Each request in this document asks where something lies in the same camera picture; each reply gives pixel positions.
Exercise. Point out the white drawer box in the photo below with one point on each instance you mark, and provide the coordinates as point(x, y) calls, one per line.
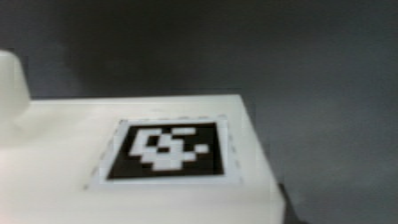
point(131, 160)

